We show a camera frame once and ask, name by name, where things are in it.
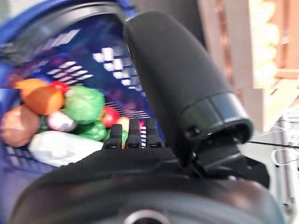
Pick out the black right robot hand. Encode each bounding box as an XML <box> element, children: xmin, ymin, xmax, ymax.
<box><xmin>9</xmin><ymin>11</ymin><xmax>285</xmax><ymax>224</ymax></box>

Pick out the leafy green cabbage white base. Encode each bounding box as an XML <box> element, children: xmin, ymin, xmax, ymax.
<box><xmin>28</xmin><ymin>130</ymin><xmax>105</xmax><ymax>168</ymax></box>

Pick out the blue plastic shopping basket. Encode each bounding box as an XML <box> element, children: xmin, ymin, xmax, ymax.
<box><xmin>0</xmin><ymin>0</ymin><xmax>169</xmax><ymax>178</ymax></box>

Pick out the small red tomato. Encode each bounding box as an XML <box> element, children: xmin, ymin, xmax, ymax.
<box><xmin>101</xmin><ymin>106</ymin><xmax>120</xmax><ymax>128</ymax></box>

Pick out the small round green cabbage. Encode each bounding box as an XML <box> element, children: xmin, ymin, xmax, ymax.
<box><xmin>63</xmin><ymin>85</ymin><xmax>106</xmax><ymax>125</ymax></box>

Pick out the small green bell pepper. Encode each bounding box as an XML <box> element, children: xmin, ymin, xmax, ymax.
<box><xmin>76</xmin><ymin>120</ymin><xmax>108</xmax><ymax>142</ymax></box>

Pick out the small red apple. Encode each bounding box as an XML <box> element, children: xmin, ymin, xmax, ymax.
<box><xmin>50</xmin><ymin>80</ymin><xmax>70</xmax><ymax>94</ymax></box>

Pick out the small white garlic bulb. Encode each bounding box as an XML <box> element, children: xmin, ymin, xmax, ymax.
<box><xmin>46</xmin><ymin>111</ymin><xmax>78</xmax><ymax>132</ymax></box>

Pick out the small orange toy carrot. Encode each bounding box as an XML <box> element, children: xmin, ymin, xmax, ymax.
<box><xmin>14</xmin><ymin>78</ymin><xmax>65</xmax><ymax>115</ymax></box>

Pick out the wooden slat crate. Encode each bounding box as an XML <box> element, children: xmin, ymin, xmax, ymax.
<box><xmin>242</xmin><ymin>0</ymin><xmax>299</xmax><ymax>131</ymax></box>

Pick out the small tan onion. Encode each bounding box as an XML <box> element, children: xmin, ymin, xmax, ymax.
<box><xmin>0</xmin><ymin>105</ymin><xmax>41</xmax><ymax>148</ymax></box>

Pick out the black basket handle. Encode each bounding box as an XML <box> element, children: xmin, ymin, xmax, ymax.
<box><xmin>0</xmin><ymin>3</ymin><xmax>128</xmax><ymax>61</ymax></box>

